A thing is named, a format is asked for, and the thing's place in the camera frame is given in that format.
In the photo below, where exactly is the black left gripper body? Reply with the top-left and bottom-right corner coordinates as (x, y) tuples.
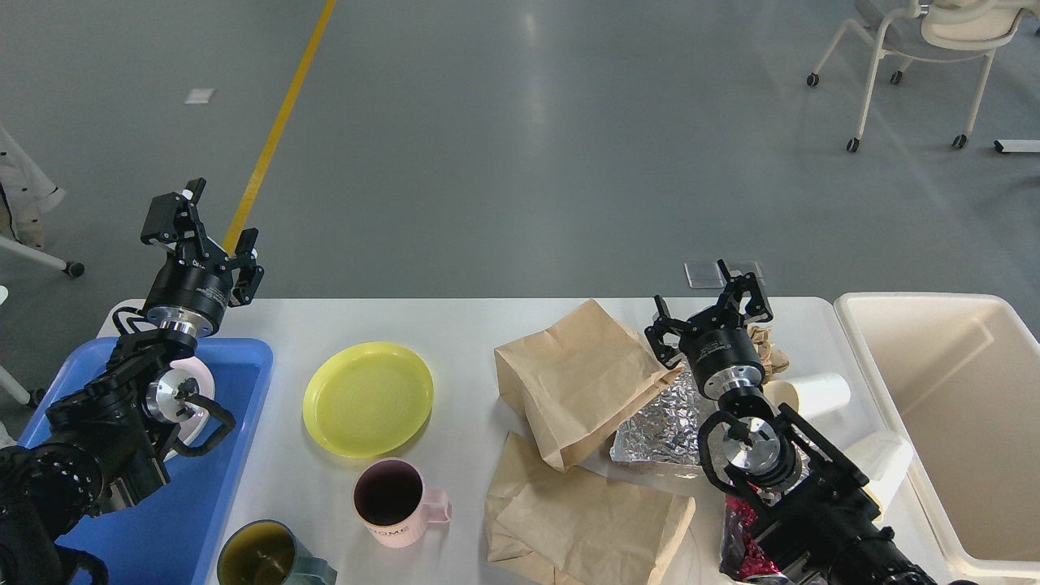
(145, 248), (233, 338)

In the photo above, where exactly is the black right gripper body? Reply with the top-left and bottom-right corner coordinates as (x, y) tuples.
(679, 328), (765, 401)

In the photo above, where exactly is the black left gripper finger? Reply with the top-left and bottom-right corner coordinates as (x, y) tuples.
(227, 228), (264, 307)
(141, 178), (223, 266)

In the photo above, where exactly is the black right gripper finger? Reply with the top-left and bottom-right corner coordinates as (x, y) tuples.
(716, 260), (774, 328)
(645, 296), (691, 370)

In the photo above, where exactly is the pink mug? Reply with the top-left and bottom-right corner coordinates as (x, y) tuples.
(352, 457), (453, 548)

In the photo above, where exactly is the teal green mug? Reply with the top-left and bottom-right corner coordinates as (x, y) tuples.
(216, 519), (338, 584)

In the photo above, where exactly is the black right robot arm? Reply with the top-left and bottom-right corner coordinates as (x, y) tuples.
(645, 262), (934, 584)

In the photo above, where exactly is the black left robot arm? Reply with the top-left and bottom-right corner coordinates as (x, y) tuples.
(1, 178), (263, 584)

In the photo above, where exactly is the crumpled brown paper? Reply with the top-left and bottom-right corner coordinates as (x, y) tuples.
(747, 325), (791, 383)

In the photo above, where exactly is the metal floor socket plate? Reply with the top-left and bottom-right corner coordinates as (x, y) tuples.
(683, 260), (766, 290)

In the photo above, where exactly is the crumpled aluminium foil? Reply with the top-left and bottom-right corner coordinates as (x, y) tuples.
(609, 370), (716, 477)

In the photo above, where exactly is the upper white paper cup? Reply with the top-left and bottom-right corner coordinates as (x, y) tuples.
(764, 373), (851, 419)

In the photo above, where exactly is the white paper cup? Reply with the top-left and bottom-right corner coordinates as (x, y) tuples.
(843, 429), (914, 523)
(764, 373), (851, 419)

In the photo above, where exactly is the upper brown paper bag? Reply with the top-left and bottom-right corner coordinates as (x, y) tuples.
(494, 299), (686, 473)

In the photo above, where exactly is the brown paper bag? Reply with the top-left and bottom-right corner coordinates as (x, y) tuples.
(494, 299), (686, 473)
(484, 433), (697, 584)

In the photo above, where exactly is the white chair leg with caster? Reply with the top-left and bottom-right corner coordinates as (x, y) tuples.
(1, 236), (85, 279)

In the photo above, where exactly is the pink plate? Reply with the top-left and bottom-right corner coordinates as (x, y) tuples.
(162, 357), (216, 462)

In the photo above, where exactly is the white polka-dot cloth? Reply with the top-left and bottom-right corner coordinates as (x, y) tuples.
(1, 128), (67, 249)

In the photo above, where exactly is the yellow plastic plate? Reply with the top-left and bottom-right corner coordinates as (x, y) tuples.
(302, 342), (435, 458)

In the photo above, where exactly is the lower white paper cup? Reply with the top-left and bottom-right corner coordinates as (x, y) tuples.
(843, 429), (914, 523)

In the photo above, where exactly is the lower brown paper bag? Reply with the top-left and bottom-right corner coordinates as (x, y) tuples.
(484, 433), (697, 584)

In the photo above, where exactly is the beige plastic bin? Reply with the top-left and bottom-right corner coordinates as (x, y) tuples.
(834, 293), (1039, 584)

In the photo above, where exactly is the red foil snack wrapper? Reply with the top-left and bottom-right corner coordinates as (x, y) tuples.
(718, 495), (787, 584)

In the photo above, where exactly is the blue plastic tray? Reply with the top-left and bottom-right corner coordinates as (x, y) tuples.
(16, 337), (275, 585)

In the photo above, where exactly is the white bar on floor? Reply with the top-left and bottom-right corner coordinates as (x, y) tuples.
(993, 138), (1040, 154)

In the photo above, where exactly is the white rolling chair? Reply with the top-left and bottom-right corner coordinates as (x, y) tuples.
(806, 1), (1038, 154)

